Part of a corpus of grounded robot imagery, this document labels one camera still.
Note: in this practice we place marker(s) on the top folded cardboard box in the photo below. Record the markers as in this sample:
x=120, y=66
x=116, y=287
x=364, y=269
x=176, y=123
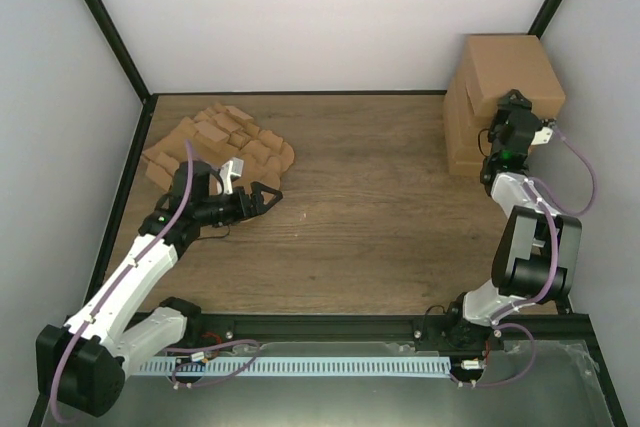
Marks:
x=458, y=101

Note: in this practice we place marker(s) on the brown cardboard box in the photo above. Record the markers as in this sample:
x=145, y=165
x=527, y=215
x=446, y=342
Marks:
x=493, y=65

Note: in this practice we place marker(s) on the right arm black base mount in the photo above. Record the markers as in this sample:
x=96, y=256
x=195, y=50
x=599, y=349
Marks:
x=444, y=329

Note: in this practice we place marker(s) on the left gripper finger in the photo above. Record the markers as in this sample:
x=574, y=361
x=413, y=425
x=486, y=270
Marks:
x=262, y=206
x=265, y=193

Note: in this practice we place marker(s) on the stack of flat cardboard blanks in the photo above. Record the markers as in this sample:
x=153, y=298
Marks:
x=218, y=134

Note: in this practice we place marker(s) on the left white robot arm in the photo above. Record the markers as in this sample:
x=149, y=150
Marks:
x=85, y=363

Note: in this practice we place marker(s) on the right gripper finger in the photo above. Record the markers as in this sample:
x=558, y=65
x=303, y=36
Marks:
x=506, y=100
x=520, y=100

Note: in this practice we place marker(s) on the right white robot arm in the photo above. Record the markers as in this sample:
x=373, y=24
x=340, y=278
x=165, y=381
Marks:
x=536, y=258

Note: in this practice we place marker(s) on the light blue slotted cable duct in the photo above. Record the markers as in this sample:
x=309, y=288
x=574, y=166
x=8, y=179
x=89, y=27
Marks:
x=410, y=367

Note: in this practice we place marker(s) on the folded cardboard box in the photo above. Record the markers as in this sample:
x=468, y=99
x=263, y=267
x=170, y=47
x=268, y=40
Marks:
x=458, y=101
x=453, y=135
x=465, y=167

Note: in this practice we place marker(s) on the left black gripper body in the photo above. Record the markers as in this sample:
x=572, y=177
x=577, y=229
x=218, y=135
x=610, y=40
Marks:
x=227, y=215

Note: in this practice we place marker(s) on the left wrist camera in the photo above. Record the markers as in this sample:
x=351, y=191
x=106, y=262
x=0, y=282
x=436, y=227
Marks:
x=230, y=171

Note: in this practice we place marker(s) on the bottom folded cardboard box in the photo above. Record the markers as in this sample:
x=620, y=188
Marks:
x=465, y=167

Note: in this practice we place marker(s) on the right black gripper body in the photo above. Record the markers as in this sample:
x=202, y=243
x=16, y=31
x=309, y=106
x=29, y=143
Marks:
x=498, y=124

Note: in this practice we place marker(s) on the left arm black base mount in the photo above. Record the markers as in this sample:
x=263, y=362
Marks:
x=200, y=326

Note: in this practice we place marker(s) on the middle folded cardboard box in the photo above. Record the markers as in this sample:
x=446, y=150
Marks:
x=453, y=135

